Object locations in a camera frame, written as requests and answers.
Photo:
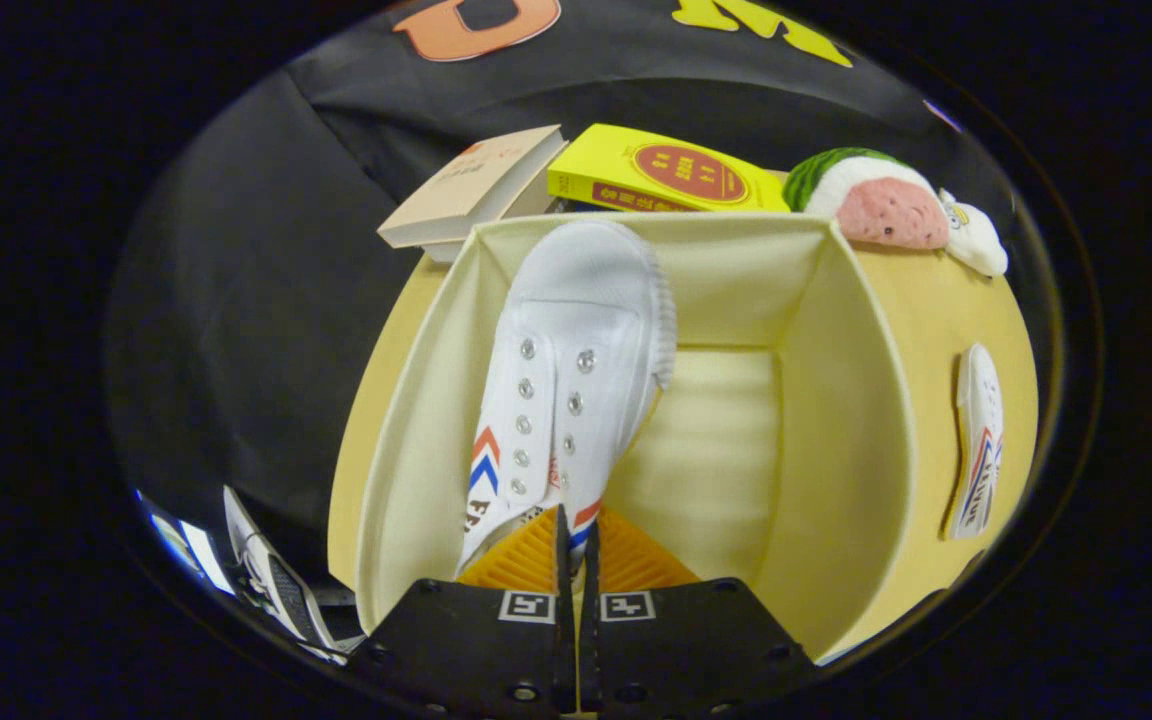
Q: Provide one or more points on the grey book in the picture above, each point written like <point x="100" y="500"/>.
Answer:
<point x="441" y="250"/>

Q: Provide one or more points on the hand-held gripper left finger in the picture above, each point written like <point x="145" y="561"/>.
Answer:
<point x="564" y="545"/>

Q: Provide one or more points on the yellow book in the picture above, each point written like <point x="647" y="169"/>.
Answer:
<point x="636" y="170"/>

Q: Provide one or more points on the beige book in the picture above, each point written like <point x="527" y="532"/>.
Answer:
<point x="476" y="185"/>

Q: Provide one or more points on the small white plush toy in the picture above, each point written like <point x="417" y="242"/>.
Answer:
<point x="976" y="240"/>

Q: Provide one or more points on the cream fabric storage box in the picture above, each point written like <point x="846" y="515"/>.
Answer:
<point x="716" y="450"/>

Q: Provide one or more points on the white canvas shoe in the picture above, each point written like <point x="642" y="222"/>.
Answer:
<point x="981" y="420"/>
<point x="576" y="320"/>

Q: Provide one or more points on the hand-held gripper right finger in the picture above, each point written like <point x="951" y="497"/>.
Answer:
<point x="590" y="550"/>

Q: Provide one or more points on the blue white printed board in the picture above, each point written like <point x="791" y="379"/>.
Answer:
<point x="276" y="580"/>

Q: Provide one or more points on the watermelon slice plush toy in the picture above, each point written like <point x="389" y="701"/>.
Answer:
<point x="886" y="215"/>

